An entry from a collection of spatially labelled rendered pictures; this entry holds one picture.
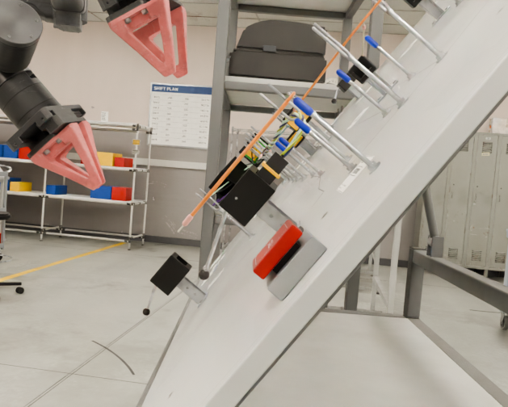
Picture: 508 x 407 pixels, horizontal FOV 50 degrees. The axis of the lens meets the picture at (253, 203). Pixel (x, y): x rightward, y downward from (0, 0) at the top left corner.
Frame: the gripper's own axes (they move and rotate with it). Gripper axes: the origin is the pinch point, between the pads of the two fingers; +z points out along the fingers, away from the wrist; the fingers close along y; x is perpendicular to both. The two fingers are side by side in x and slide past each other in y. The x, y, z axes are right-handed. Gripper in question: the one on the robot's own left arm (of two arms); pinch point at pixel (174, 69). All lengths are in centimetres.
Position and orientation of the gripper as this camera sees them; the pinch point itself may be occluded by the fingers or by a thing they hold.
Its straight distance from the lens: 65.5
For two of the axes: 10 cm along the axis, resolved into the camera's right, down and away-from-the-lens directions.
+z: 4.2, 9.0, 1.2
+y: 1.3, -1.9, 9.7
